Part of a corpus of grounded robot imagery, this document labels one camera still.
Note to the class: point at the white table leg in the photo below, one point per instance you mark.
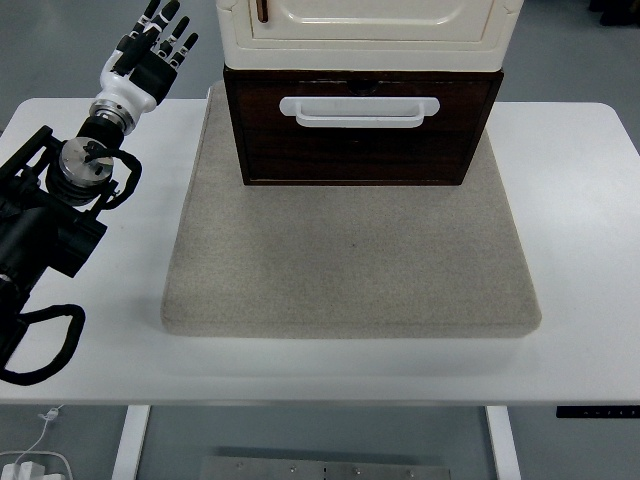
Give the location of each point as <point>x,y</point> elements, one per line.
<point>502,445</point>
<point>131,440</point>

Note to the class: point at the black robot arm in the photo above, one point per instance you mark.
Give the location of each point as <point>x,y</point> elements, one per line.
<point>30,225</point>

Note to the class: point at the dark brown drawer case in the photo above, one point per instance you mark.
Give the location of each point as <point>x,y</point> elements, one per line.
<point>425,73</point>

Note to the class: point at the beige fabric mat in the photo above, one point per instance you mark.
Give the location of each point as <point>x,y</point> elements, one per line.
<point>350,260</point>

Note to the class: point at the dark brown wooden drawer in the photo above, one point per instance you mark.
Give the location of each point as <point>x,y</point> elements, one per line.
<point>360,155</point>

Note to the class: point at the grey metal plate with screws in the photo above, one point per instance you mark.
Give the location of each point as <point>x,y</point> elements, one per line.
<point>325,470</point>

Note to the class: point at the cream cabinet with door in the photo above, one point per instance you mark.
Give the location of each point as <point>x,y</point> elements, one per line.
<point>370,50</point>

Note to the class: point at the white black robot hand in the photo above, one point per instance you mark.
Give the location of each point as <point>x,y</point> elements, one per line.
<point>131,85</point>

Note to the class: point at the person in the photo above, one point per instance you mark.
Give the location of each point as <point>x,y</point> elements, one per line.
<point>617,12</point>

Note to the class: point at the white power strip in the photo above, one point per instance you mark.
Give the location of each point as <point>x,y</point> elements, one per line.
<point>30,470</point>

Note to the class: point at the black table control panel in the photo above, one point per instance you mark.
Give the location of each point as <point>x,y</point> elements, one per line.
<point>595,412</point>

